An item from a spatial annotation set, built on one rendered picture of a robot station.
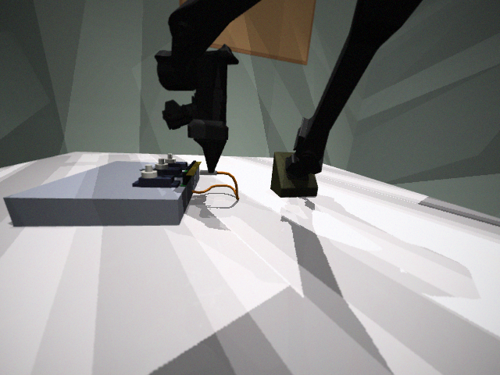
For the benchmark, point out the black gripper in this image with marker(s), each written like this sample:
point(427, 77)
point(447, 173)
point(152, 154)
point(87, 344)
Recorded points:
point(210, 131)

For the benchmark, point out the black pin header strip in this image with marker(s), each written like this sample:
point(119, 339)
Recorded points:
point(186, 178)

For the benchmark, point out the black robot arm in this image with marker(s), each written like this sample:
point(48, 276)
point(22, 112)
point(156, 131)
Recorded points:
point(196, 24)

